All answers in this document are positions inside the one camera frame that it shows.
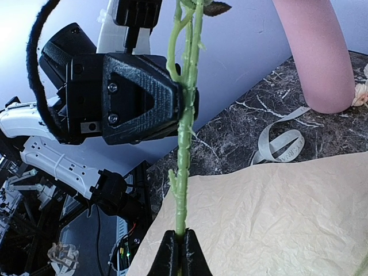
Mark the white slotted cable duct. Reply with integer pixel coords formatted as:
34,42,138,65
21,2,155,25
107,217,145,275

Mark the pink ceramic vase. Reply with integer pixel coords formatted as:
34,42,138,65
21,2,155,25
273,0,355,114

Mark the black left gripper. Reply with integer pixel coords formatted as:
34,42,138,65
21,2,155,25
39,23,183,144

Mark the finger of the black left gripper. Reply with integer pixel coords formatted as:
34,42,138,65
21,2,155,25
135,89,200,144

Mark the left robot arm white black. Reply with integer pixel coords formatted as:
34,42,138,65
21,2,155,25
1,23,185,222

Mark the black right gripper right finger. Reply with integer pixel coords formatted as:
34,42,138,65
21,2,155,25
179,228,213,276

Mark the beige kraft wrapping paper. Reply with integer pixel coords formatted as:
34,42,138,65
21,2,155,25
126,152,368,276

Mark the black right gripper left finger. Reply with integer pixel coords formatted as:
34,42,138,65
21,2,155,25
147,230,179,276

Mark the beige ribbon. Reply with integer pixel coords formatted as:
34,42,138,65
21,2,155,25
250,107,310,166

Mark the white rose flower stem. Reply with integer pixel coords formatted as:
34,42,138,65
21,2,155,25
166,0,232,239

